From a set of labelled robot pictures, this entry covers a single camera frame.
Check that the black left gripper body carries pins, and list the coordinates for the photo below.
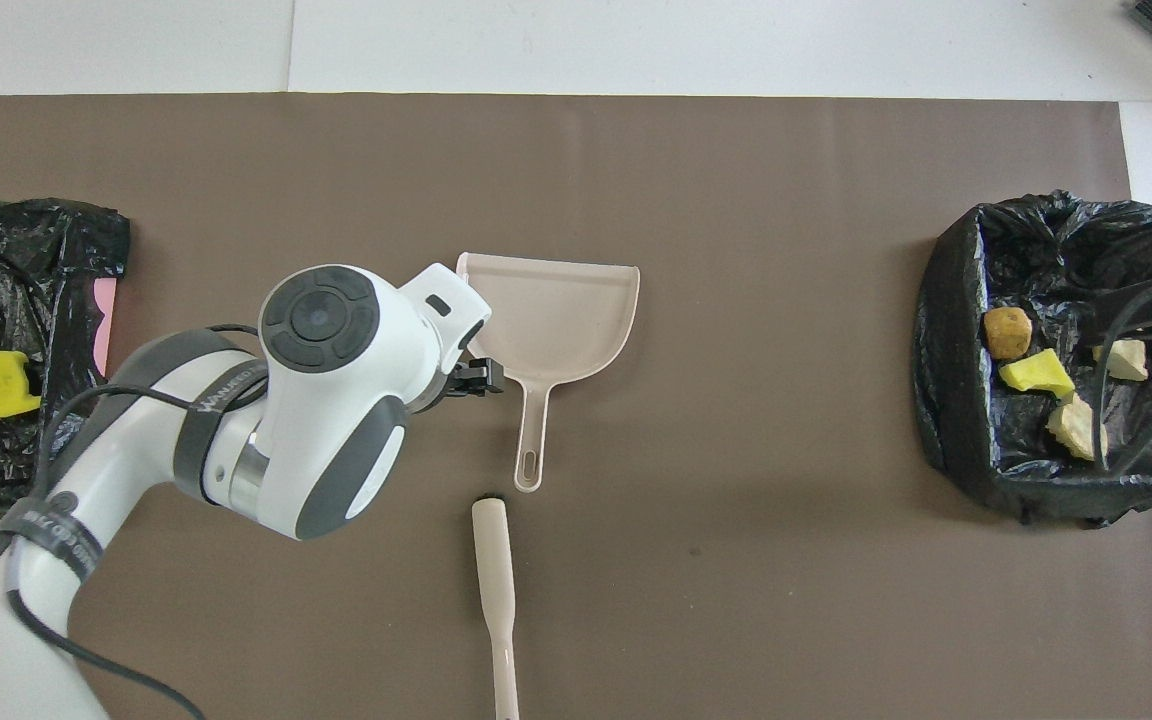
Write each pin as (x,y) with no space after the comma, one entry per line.
(456,380)

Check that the beige plastic dustpan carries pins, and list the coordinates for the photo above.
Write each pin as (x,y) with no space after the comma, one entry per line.
(546,320)

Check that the pale bread chunk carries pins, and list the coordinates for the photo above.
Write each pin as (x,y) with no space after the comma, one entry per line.
(1128,358)

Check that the green and yellow sponge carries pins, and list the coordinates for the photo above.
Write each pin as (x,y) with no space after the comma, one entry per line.
(1036,373)

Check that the beige brush black bristles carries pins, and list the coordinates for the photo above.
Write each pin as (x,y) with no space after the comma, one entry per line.
(496,590)

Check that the yellow L-shaped sponge piece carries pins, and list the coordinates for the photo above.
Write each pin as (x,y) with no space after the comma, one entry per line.
(8,385)

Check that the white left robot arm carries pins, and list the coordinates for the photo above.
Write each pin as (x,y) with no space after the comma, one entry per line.
(316,420)

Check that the black plastic trash bag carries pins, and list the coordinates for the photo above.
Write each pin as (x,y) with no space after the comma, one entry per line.
(1036,470)
(26,250)

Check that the pink bin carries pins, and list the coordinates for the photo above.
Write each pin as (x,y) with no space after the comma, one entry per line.
(106,330)

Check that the brown table mat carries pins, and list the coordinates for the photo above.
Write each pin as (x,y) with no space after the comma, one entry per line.
(736,200)

